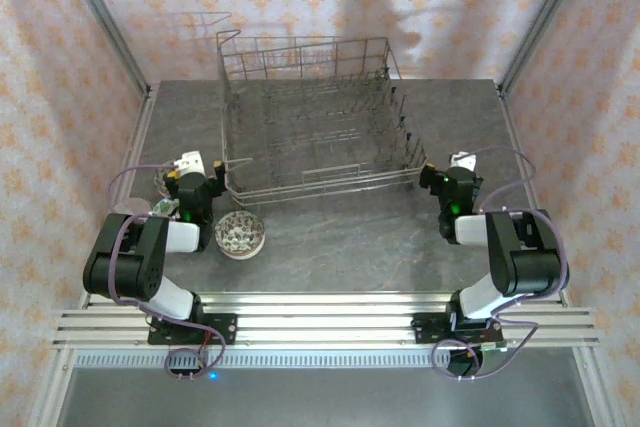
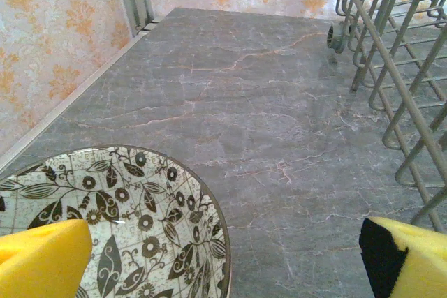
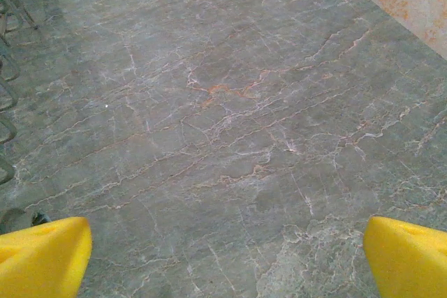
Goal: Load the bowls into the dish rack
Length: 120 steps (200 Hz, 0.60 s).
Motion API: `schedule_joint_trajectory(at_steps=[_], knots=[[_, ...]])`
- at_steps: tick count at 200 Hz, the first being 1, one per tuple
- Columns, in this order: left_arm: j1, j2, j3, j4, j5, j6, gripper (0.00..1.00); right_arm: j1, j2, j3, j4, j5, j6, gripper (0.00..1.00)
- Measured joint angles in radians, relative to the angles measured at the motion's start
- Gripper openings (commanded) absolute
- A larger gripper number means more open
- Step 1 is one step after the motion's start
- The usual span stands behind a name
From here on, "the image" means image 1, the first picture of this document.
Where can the aluminium frame leg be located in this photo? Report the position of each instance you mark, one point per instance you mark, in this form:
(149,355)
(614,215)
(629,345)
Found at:
(50,392)
(595,392)

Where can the green leaf pattern bowl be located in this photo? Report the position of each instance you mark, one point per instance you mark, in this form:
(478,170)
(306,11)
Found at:
(166,207)

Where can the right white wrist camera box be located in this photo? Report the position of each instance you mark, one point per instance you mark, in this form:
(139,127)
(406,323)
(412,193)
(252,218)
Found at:
(462,161)

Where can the aluminium table side rail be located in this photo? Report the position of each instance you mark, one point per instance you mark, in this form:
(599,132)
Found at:
(141,122)
(506,102)

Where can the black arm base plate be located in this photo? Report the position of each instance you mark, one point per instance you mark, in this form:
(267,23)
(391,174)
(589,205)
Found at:
(425,327)
(227,322)

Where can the aluminium frame post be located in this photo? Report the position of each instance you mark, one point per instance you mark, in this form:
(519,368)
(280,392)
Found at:
(104,17)
(542,17)

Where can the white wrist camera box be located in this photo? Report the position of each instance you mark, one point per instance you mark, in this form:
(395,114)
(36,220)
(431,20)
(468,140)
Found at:
(191,161)
(462,161)

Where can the grey metal lower panel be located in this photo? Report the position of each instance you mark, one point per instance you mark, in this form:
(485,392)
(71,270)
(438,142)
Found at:
(320,397)

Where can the aluminium rail base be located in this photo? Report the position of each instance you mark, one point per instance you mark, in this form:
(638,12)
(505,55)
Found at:
(320,319)

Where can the green circuit board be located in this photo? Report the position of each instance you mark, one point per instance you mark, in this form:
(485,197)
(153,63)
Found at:
(495,346)

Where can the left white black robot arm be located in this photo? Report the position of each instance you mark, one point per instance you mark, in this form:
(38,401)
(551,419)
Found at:
(125,267)

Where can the black connector block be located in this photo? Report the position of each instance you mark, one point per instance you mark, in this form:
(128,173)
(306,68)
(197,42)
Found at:
(187,373)

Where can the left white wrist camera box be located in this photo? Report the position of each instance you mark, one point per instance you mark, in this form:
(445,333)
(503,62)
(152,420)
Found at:
(191,161)

